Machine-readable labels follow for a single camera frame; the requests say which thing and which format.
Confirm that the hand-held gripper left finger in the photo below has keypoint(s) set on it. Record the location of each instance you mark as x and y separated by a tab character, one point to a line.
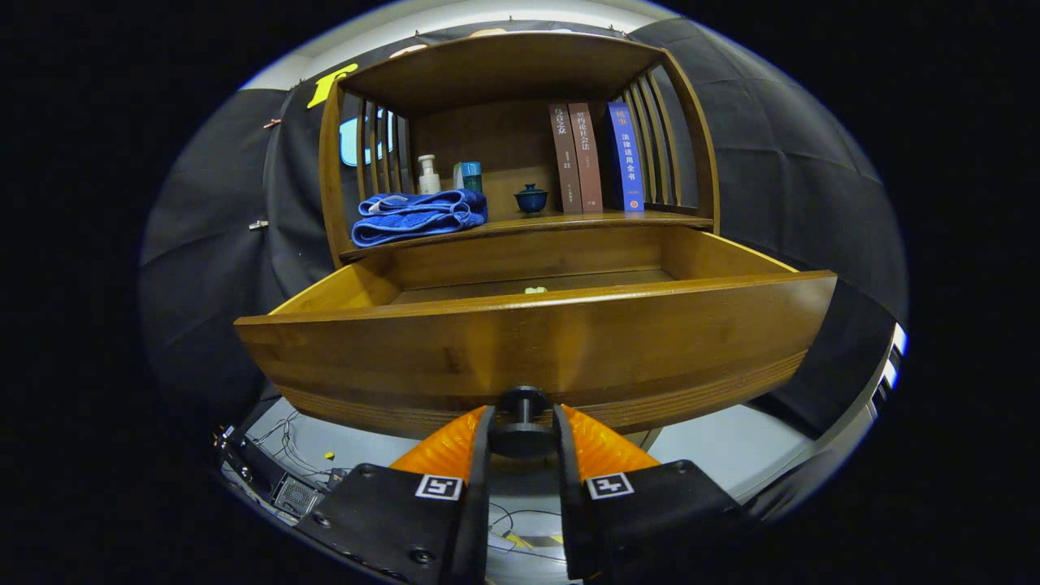
478	504

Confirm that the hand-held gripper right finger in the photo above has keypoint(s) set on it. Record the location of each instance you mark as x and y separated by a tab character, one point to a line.
569	504

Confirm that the wooden drawer with black knob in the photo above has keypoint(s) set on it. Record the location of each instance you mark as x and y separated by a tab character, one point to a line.
569	349

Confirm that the wooden countertop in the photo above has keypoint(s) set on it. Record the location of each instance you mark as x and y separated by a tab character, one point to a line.
569	218

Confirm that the brown wooden cabinet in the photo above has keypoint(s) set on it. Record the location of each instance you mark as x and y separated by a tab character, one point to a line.
487	73

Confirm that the grey vented electronics box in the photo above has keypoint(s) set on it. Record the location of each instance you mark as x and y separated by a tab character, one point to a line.
296	496

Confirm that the folded blue towel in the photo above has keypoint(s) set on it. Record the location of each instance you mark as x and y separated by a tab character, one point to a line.
414	219

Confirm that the dark blue lidded teacup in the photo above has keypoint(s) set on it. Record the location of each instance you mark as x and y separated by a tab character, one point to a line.
530	201

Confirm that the white pump bottle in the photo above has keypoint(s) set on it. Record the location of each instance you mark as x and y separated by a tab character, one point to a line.
428	180

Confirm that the teal capped bottle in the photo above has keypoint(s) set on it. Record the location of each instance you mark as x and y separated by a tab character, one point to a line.
470	175

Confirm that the dark brown book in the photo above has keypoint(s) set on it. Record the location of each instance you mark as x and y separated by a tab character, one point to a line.
565	154

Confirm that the reddish brown book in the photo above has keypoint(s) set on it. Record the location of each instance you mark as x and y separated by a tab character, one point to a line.
585	154

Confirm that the blue book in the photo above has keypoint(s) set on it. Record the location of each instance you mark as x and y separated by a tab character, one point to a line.
626	154

